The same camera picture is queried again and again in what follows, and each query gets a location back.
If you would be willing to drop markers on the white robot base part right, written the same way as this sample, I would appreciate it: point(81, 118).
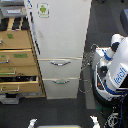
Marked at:
point(95, 121)

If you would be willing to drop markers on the upper fridge drawer handle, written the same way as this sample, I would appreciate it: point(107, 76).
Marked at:
point(60, 64)

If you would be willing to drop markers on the white fridge body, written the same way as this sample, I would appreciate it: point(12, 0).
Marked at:
point(51, 72)

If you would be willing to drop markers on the white fridge door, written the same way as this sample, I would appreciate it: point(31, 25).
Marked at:
point(63, 33)

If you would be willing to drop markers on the green android sticker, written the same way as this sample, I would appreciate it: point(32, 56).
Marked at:
point(43, 10)

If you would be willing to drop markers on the lower fridge drawer handle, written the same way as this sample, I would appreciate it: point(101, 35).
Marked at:
point(60, 81)

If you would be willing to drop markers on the fridge drawer handle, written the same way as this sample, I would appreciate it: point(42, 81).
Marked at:
point(60, 64)
point(60, 81)

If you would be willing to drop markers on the white robot base part left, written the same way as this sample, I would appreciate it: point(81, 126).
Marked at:
point(32, 123)

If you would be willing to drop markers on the grey device on cabinet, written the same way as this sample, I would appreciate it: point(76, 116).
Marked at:
point(13, 11)

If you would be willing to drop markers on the white blue robot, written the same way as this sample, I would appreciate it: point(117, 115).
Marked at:
point(110, 71)

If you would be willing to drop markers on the wooden drawer cabinet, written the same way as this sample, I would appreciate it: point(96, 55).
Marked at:
point(19, 69)

